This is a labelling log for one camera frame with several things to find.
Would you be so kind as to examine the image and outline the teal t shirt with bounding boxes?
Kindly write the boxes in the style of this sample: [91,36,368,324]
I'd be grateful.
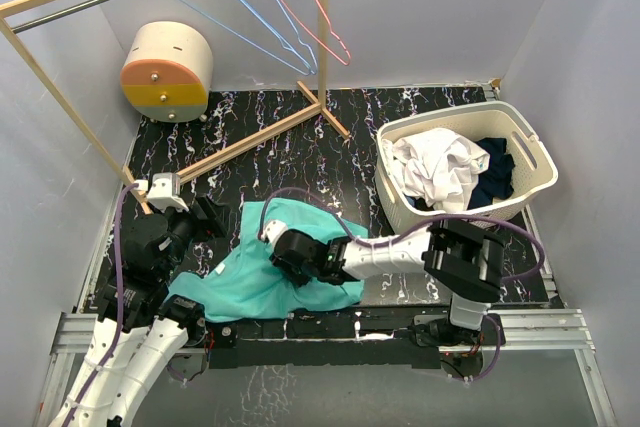
[169,201,364,323]

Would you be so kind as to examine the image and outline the navy blue garment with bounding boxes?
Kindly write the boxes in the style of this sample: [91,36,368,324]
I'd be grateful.
[467,137,515,210]

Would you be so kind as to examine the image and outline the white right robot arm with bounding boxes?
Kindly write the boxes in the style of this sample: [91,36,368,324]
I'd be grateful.
[259,219,504,346]

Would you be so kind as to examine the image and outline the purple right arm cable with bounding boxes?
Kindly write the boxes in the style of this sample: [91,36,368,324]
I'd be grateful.
[257,187,547,381]

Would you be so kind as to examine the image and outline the white t shirt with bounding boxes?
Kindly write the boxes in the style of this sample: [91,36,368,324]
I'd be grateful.
[382,128,490,213]

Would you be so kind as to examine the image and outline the blue hanger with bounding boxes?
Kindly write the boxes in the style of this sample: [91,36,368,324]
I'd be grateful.
[216,0,318,77]
[167,0,311,76]

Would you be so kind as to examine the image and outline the aluminium base frame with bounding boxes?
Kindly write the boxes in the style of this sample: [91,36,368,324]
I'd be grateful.
[35,306,616,426]

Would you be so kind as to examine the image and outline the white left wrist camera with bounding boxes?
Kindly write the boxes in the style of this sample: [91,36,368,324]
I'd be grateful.
[135,173,189,212]

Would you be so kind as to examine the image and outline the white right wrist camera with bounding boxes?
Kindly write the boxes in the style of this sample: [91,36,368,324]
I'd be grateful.
[258,219,288,248]

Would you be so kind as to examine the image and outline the cream round drawer cabinet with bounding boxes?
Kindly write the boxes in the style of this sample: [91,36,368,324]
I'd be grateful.
[120,21,214,123]

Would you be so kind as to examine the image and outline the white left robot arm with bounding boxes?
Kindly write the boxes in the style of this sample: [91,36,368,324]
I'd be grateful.
[51,196,230,426]

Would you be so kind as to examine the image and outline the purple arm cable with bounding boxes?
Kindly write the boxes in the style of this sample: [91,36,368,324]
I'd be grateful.
[257,187,547,381]
[59,183,141,418]

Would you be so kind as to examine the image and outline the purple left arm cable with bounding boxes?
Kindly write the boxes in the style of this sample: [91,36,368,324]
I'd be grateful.
[59,183,141,418]

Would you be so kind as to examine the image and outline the cream plastic laundry basket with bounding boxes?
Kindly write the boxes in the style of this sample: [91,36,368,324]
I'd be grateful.
[374,101,558,234]

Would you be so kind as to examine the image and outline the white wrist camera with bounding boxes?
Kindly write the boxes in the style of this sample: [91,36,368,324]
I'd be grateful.
[135,173,189,212]
[258,219,288,248]

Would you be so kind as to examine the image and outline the wooden clothes rack frame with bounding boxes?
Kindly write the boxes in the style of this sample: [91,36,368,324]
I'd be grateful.
[0,0,353,218]

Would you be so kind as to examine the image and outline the pink wire hanger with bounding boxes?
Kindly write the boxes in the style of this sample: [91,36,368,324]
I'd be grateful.
[257,0,352,66]

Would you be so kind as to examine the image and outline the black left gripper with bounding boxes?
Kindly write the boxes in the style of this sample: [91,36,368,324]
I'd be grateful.
[154,192,230,279]

